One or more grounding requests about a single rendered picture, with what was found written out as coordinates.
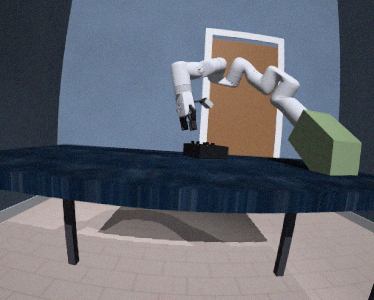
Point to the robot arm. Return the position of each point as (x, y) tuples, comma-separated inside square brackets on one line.
[(183, 72)]

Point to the black lighting desk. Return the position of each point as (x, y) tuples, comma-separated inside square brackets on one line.
[(205, 150)]

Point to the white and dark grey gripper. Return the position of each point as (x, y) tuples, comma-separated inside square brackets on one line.
[(184, 102)]

